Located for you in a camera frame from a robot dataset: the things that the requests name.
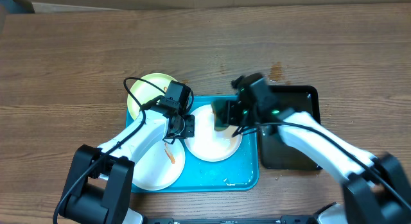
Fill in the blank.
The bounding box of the yellow-green plate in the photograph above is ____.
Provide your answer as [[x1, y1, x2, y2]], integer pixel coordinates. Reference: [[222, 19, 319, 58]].
[[127, 73, 176, 119]]

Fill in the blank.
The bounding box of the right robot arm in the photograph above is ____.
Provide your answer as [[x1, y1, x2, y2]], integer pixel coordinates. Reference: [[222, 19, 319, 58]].
[[215, 101, 410, 223]]

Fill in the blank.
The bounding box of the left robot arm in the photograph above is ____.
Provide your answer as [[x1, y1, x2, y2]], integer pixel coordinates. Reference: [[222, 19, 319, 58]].
[[53, 110, 195, 223]]

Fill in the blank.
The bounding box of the black water tray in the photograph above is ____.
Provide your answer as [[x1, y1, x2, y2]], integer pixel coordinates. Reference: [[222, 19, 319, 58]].
[[258, 85, 322, 171]]

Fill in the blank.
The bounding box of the black cable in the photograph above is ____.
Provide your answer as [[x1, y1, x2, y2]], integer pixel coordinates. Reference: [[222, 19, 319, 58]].
[[231, 121, 411, 215], [53, 76, 168, 224]]

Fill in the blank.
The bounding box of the white plate with orange stain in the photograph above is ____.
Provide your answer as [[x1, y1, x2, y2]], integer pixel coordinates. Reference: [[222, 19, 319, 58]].
[[132, 141, 186, 191]]

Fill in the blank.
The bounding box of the right black cable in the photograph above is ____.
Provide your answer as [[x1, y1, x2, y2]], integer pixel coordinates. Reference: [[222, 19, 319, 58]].
[[231, 121, 411, 215]]

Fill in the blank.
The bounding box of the blue plastic tray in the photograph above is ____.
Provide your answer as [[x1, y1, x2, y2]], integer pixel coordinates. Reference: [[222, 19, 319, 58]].
[[124, 94, 260, 194]]

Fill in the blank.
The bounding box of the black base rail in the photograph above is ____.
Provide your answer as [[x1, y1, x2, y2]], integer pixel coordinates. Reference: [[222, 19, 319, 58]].
[[143, 215, 318, 224]]

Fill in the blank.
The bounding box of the white plate with red stain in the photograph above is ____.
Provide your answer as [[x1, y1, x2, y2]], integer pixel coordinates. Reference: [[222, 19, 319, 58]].
[[184, 104, 242, 162]]

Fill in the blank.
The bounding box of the left black cable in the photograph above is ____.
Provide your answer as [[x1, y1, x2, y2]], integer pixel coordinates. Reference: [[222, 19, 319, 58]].
[[53, 76, 168, 224]]

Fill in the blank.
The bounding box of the green yellow sponge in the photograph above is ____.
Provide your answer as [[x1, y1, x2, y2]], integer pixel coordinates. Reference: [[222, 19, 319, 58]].
[[211, 99, 229, 132]]

